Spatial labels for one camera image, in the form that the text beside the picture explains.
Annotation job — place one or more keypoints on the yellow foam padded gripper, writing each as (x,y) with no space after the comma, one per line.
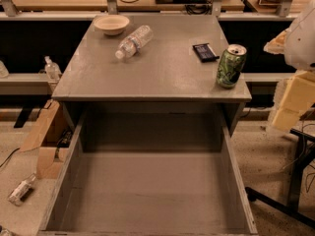
(301,43)

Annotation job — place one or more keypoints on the grey top drawer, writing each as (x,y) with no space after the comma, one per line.
(149,175)

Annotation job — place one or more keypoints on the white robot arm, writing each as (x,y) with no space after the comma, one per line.
(305,23)

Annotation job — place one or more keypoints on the grey drawer cabinet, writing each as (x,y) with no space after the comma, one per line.
(166,69)

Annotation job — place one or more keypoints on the green soda can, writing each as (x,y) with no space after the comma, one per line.
(230,66)

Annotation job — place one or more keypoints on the dark blue snack packet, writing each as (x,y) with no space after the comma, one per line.
(205,53)

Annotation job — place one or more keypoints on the clear plastic water bottle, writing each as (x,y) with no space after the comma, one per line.
(134,42)

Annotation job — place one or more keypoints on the beige paper bowl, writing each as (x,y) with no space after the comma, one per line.
(111,24)

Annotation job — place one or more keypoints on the clear bottle on shelf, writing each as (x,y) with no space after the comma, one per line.
(52,70)

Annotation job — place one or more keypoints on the brown cardboard box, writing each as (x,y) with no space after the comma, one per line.
(44,136)

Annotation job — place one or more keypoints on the clear bottle on floor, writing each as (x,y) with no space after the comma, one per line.
(17,195)

